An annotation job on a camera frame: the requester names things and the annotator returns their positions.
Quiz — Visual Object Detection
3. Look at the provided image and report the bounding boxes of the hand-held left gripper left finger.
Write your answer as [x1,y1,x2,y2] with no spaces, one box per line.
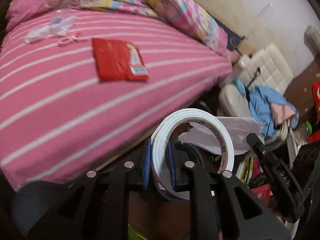
[26,138,152,240]

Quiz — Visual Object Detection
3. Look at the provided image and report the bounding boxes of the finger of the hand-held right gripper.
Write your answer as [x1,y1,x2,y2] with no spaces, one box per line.
[246,133,305,223]

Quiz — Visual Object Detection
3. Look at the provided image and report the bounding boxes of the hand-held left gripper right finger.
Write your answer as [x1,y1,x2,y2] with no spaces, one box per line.
[167,141,292,240]

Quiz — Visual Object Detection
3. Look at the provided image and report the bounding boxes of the white plastic bag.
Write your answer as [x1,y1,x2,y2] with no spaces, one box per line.
[178,116,266,156]

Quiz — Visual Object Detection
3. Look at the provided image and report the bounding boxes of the white tape roll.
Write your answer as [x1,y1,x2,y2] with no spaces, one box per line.
[150,108,235,202]

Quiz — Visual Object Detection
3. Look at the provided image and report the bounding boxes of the red paper bag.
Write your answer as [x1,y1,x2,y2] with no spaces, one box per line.
[249,183,273,207]

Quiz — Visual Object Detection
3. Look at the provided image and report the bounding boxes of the row of colourful books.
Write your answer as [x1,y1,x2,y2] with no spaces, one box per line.
[236,156,262,187]

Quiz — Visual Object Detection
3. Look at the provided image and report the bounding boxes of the pink garment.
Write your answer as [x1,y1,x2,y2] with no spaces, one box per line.
[271,103,296,128]

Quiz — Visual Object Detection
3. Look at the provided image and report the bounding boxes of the blue garment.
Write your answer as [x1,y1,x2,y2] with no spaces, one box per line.
[248,85,300,138]

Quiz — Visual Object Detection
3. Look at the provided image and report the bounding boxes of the red printed box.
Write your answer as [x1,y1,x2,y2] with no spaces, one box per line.
[311,82,320,119]

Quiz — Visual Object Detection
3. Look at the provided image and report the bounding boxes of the light blue cloth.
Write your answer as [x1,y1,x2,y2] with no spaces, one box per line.
[233,78,247,97]

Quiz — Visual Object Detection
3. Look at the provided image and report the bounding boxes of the white padded chair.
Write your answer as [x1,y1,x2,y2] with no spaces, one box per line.
[216,43,293,146]

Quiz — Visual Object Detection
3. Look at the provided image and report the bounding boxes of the bed with pink striped sheet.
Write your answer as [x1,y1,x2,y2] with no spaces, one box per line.
[0,7,233,193]

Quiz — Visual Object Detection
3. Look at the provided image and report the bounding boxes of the red snack packet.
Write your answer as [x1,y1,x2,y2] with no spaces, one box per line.
[92,38,150,83]

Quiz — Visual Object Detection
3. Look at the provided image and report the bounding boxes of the person's dark trouser leg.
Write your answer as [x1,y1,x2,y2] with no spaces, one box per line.
[10,179,84,240]

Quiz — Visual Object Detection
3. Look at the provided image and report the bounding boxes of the light wooden headboard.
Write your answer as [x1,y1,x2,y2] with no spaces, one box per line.
[179,0,256,54]

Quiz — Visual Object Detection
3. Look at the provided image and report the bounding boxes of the dark blue pillow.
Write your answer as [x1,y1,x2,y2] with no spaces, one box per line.
[214,17,248,53]

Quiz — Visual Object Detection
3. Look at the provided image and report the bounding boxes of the thin pink plastic strip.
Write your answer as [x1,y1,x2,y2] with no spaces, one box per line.
[56,33,82,47]

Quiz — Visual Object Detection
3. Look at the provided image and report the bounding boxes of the pastel striped cartoon quilt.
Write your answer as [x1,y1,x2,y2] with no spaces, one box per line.
[5,0,233,64]

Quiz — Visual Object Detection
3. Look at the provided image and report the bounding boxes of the clear wrapper with blue print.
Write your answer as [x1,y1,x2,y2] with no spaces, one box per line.
[49,14,79,36]

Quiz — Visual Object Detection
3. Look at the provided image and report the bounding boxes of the white paper scrap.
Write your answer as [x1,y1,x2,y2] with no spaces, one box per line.
[24,26,52,44]

